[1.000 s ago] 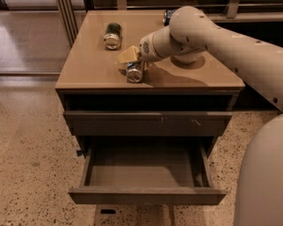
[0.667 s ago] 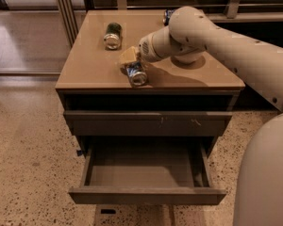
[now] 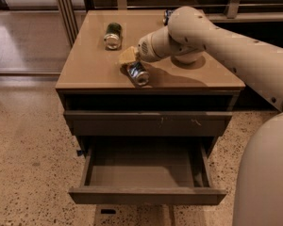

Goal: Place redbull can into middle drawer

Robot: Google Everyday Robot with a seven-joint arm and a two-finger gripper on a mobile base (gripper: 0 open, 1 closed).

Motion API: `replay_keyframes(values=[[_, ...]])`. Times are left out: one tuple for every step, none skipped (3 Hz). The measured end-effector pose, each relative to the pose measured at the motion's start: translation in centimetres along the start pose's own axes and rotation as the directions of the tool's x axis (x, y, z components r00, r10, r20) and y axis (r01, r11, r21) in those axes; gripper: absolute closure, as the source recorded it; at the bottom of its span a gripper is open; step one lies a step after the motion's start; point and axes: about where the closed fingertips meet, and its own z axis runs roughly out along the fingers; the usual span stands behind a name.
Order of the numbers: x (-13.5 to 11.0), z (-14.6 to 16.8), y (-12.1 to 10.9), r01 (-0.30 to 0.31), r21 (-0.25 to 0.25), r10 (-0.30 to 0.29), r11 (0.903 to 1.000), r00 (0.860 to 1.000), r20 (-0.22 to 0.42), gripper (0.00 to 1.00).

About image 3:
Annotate brown drawer cabinet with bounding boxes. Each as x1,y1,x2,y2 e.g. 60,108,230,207
55,9,246,206

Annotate white ceramic bowl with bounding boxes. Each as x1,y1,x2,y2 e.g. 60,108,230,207
173,52,203,65

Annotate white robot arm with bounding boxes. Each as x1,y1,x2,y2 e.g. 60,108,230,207
119,7,283,226

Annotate closed upper drawer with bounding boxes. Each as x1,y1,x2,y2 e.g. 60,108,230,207
64,110,232,137

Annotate silver blue redbull can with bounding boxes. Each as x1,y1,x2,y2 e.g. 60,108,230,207
126,61,150,86

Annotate blue soda can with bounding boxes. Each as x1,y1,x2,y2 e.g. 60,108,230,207
163,9,174,25

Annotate green soda can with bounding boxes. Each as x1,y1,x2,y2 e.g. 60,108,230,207
104,23,122,50

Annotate open middle drawer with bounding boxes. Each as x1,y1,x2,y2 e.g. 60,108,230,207
69,141,226,205

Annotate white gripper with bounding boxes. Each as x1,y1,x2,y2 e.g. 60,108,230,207
118,26,172,66

